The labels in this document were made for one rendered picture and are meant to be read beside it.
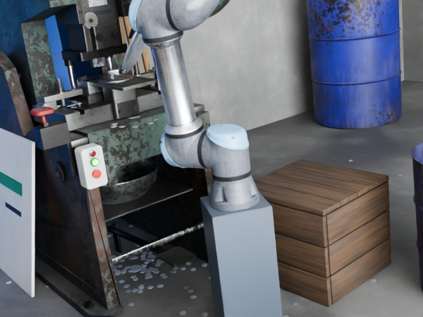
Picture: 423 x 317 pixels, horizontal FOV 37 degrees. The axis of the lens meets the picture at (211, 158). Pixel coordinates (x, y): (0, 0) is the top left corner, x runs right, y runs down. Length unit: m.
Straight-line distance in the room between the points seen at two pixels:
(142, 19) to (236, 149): 0.44
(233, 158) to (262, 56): 2.64
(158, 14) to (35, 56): 0.87
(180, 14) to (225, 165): 0.44
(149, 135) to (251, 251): 0.63
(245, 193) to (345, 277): 0.57
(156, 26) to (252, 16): 2.62
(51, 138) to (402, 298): 1.27
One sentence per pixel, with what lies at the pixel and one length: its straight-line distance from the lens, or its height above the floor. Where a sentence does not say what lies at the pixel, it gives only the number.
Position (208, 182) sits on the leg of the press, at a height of 0.35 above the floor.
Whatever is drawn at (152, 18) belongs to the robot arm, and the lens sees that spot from 1.76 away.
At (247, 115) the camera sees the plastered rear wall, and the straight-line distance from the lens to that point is 4.37.
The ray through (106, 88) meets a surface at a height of 0.76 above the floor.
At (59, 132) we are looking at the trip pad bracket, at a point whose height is 0.68.
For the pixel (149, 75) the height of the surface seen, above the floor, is 0.75.
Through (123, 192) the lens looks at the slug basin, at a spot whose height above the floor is 0.37.
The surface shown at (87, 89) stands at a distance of 2.37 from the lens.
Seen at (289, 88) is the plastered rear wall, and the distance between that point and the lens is 4.61.
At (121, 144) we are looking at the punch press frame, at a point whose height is 0.57.
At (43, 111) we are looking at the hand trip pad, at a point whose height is 0.76.
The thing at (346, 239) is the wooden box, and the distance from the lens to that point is 2.21.
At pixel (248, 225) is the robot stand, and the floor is 0.40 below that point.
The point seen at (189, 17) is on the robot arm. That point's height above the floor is 1.01.
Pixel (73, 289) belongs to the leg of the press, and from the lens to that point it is 2.50.
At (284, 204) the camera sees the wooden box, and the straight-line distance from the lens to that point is 2.17.
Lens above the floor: 1.15
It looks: 17 degrees down
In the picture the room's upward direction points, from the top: 7 degrees counter-clockwise
